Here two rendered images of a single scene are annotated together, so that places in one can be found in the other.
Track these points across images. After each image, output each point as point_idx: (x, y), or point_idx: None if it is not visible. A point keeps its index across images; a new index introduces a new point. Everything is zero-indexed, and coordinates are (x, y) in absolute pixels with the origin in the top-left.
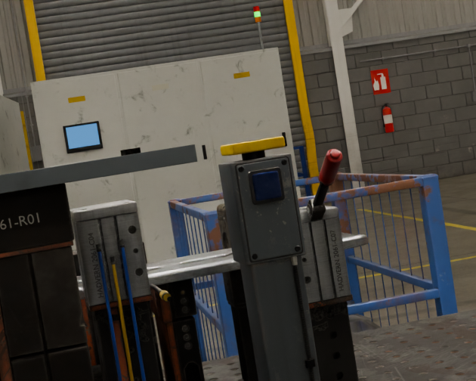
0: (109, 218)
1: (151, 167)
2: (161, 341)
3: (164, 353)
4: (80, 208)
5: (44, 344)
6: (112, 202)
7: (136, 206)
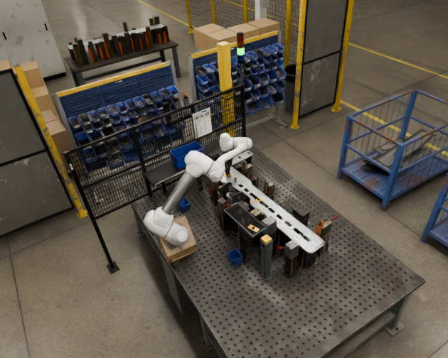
0: (264, 224)
1: (248, 234)
2: None
3: None
4: (267, 218)
5: None
6: (272, 220)
7: (268, 226)
